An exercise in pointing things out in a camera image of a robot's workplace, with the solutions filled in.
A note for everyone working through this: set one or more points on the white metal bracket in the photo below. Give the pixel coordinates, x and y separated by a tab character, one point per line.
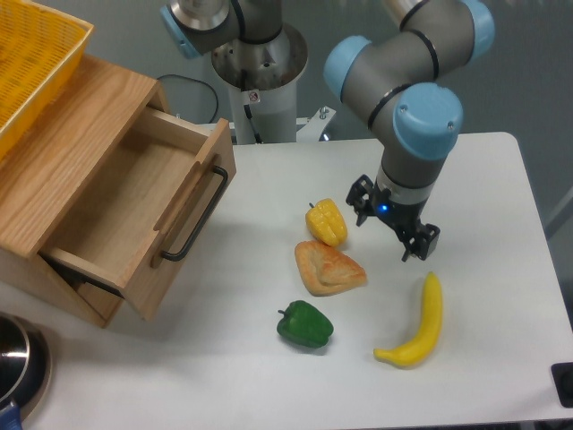
313	128

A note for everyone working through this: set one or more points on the green bell pepper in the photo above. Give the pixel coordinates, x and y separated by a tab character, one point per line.
304	325

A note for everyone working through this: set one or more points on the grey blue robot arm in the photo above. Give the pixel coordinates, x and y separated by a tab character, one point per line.
391	87

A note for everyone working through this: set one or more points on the yellow banana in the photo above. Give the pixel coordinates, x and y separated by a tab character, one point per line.
416	350

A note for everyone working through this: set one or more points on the black corner device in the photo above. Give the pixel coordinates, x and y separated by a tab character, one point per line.
562	374

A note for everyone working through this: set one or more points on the open wooden drawer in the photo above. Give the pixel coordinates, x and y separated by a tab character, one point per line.
128	233

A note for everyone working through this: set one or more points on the brown pastry turnover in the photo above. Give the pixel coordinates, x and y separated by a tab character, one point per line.
325	271

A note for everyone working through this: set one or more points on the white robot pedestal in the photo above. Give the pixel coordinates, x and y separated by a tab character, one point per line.
261	81

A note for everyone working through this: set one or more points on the yellow bell pepper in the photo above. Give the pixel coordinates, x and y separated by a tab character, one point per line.
326	223

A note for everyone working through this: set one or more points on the wooden drawer cabinet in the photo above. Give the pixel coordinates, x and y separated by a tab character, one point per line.
47	171

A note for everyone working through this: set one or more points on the yellow plastic basket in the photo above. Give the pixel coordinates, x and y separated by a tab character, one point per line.
40	49

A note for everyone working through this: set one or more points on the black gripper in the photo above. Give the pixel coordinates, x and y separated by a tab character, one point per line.
400	209

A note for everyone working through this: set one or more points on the dark metal pot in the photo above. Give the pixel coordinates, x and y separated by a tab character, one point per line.
26	368

